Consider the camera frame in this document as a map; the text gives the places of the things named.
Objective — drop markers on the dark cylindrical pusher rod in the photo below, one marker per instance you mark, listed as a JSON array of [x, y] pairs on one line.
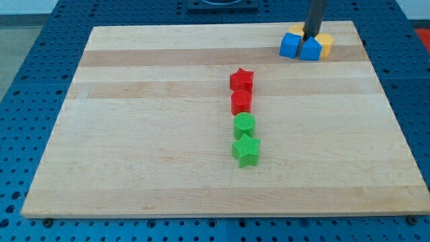
[[314, 18]]

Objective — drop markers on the red star block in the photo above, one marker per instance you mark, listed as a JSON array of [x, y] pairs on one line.
[[242, 80]]

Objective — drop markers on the red cylinder block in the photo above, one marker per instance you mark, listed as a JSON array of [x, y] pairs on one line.
[[241, 101]]

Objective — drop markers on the green star block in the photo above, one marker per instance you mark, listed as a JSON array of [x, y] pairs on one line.
[[246, 151]]

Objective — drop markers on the blue pentagon block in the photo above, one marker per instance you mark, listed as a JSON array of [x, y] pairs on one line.
[[311, 50]]

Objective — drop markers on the yellow hexagon block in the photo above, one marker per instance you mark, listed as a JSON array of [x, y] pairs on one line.
[[326, 41]]

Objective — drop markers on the red object at edge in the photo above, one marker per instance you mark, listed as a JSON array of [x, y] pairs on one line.
[[424, 36]]

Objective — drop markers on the wooden board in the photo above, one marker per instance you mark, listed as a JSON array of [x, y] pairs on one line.
[[146, 130]]

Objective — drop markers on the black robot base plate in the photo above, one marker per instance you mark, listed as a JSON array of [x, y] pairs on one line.
[[194, 6]]

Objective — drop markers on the blue cube block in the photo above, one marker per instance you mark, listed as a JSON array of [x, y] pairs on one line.
[[290, 45]]

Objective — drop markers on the yellow block behind pusher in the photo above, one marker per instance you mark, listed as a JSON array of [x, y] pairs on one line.
[[297, 30]]

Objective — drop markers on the green cylinder block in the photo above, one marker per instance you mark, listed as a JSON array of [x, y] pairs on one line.
[[244, 123]]

